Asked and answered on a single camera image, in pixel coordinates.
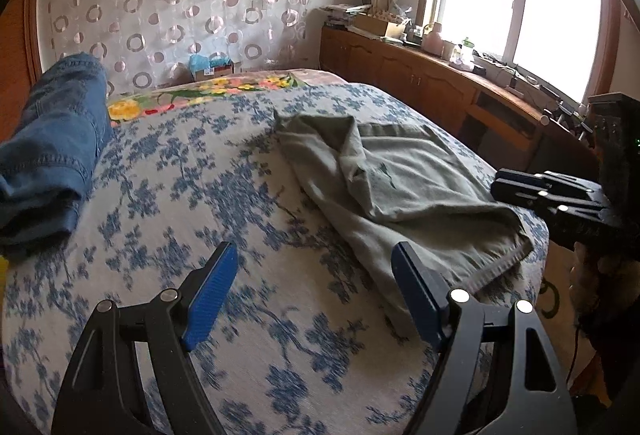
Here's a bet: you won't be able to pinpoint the colourful floral pillow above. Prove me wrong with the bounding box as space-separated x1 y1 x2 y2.
107 69 346 128

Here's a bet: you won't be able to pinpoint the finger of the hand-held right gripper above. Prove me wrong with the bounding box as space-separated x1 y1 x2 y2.
490 181 610 241
497 168 603 198

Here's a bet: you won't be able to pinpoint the grey-green pants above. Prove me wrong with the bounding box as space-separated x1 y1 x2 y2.
274 111 535 338

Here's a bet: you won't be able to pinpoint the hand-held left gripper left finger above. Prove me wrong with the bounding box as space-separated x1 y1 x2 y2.
50 241 239 435

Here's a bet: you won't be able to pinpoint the long wooden cabinet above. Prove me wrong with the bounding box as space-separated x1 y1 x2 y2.
320 25 601 170

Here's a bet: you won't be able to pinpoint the blue plastic bag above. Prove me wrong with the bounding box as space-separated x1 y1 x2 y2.
189 54 232 72

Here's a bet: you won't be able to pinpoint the person's right forearm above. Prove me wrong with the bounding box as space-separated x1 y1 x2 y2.
575 305 640 416

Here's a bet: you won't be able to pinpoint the small cardboard box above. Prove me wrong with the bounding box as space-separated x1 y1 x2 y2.
192 61 244 83

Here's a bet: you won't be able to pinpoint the open cardboard box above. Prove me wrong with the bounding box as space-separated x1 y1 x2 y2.
352 12 407 38

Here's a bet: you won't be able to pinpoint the person's right hand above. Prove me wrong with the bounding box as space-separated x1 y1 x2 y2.
570 242 621 318

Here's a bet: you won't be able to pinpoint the blue floral blanket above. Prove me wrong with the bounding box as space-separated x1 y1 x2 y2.
0 82 551 435

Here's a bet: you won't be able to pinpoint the wooden headboard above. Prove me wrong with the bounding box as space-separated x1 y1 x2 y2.
0 0 47 140

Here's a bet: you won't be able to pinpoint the blue jeans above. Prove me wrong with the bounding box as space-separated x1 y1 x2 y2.
0 53 115 261

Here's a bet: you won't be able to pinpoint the stack of papers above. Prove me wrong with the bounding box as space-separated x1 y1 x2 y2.
320 4 373 28

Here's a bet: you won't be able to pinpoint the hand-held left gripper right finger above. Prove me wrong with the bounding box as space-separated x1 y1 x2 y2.
391 241 573 435

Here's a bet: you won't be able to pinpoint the pink bottle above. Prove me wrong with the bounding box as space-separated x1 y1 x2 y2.
423 22 444 54

